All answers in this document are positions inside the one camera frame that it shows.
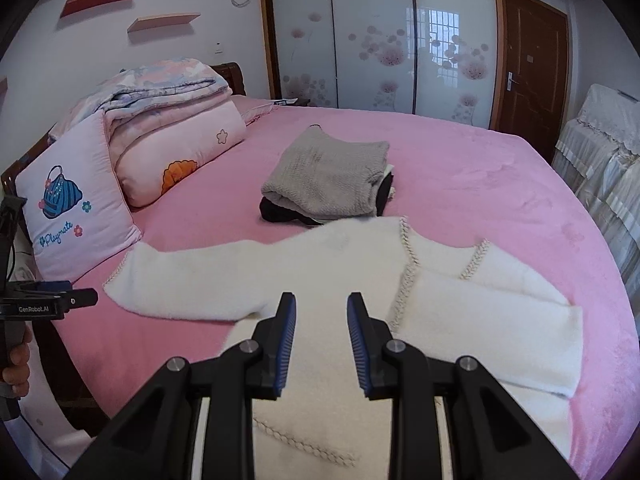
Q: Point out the lace-covered furniture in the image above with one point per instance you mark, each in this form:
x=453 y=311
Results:
x=605 y=160

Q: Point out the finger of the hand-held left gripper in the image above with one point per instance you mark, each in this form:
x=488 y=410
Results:
x=82 y=298

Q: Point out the flat pink pillow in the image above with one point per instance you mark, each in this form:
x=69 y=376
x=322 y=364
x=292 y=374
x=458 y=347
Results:
x=257 y=107

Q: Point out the folded grey knit sweater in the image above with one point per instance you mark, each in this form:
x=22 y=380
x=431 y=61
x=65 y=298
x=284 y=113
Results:
x=325 y=175

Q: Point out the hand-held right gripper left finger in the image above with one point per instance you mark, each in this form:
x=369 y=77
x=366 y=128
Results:
x=287 y=347

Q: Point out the brown wooden door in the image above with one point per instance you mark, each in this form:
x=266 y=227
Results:
x=535 y=70

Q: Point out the folded floral blanket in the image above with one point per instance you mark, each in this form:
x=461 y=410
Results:
x=160 y=80

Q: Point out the pink pillow with bag print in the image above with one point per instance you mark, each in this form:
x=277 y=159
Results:
x=75 y=240

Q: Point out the white fluffy sweater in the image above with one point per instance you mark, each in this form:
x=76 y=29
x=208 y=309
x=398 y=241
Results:
x=325 y=260

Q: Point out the folded pink quilt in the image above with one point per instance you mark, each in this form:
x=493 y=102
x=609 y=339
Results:
x=190 y=135

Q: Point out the floral sliding door wardrobe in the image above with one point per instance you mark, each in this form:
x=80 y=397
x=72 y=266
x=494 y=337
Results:
x=370 y=35

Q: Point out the white printed cloth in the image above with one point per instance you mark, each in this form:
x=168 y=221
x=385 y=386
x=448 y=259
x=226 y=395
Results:
x=50 y=435

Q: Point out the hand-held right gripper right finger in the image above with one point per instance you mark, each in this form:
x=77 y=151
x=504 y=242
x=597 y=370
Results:
x=356 y=347

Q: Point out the folded black garment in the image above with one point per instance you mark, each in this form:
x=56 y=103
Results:
x=280 y=212

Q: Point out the white wall switch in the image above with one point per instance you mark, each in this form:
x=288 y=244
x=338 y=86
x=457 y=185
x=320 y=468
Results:
x=219 y=49

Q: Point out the pink bed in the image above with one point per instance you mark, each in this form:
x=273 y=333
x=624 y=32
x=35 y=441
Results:
x=475 y=170

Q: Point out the red wall shelf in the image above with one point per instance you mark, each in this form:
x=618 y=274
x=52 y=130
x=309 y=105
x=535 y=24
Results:
x=100 y=0

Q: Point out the person's left hand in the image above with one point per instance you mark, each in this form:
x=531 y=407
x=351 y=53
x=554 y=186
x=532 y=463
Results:
x=17 y=360

